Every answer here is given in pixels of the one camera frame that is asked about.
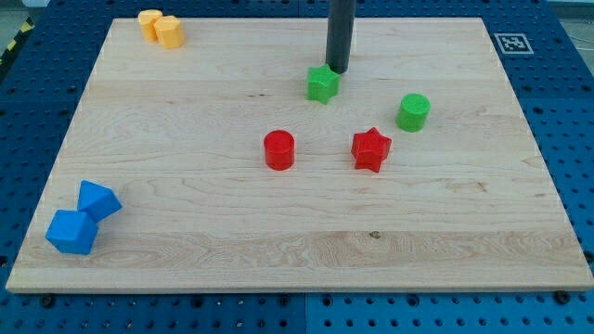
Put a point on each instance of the red cylinder block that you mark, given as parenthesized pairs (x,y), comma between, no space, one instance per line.
(279,150)

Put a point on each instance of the red star block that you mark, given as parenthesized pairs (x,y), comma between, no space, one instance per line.
(370,149)

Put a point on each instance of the green star block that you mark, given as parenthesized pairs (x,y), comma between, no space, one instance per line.
(322,84)

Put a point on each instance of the light wooden board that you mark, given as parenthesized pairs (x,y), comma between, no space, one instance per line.
(465,204)

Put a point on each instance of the green cylinder block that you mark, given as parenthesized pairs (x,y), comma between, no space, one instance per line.
(413,112)

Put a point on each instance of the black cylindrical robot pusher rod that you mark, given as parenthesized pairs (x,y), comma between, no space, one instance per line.
(341,19)

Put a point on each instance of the yellow hexagon block front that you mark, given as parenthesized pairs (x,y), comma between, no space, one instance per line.
(169,31)

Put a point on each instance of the blue triangular prism block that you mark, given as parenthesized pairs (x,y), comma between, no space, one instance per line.
(97,201)

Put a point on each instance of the yellow block rear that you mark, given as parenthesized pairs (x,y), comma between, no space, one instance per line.
(146,19)

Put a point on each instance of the blue cube block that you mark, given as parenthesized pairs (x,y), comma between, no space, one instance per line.
(72,232)

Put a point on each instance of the white fiducial marker tag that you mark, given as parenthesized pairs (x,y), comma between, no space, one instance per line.
(513,43)

